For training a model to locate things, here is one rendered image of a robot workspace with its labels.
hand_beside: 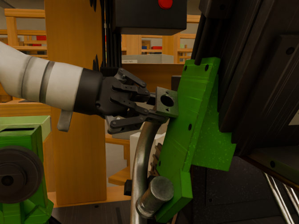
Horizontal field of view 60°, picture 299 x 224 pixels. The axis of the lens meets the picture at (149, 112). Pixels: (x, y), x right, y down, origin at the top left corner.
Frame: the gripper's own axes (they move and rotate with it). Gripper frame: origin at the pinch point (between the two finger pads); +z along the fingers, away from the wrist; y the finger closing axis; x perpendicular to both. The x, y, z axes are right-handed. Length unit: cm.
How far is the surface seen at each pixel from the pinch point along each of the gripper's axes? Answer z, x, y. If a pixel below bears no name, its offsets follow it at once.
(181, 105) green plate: 2.8, -3.9, -1.3
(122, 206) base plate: 2.8, 33.4, -7.5
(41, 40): -157, 461, 520
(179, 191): 2.5, -2.3, -15.6
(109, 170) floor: 35, 272, 110
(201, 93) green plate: 2.8, -10.5, -4.1
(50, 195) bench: -16, 49, -2
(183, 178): 3.0, -2.9, -13.9
